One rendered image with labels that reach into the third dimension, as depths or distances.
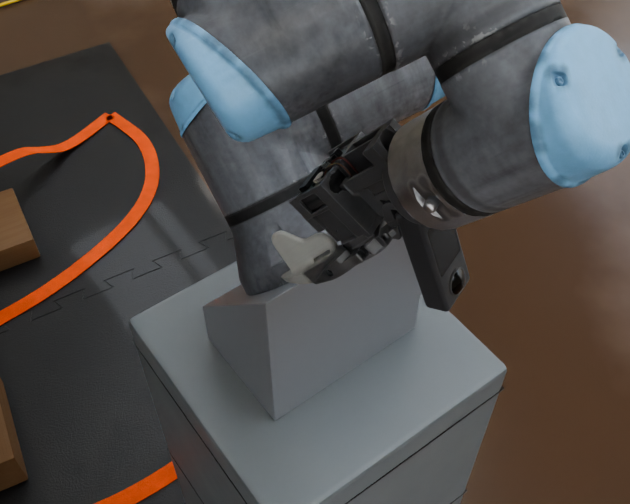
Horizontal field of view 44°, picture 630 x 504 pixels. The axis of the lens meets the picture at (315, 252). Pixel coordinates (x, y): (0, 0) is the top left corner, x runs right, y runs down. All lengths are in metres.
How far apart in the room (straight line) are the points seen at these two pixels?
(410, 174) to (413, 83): 0.38
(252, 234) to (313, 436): 0.30
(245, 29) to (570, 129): 0.20
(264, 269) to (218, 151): 0.15
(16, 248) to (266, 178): 1.58
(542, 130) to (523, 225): 2.03
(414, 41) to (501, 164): 0.09
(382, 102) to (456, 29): 0.44
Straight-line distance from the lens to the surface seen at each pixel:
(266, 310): 0.86
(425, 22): 0.51
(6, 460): 1.97
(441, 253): 0.67
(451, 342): 1.16
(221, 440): 1.07
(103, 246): 2.43
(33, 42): 3.34
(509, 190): 0.53
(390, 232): 0.66
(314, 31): 0.49
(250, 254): 0.93
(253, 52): 0.48
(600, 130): 0.50
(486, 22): 0.50
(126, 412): 2.09
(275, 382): 0.99
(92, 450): 2.06
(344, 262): 0.67
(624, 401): 2.22
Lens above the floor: 1.80
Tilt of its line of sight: 50 degrees down
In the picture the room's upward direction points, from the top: straight up
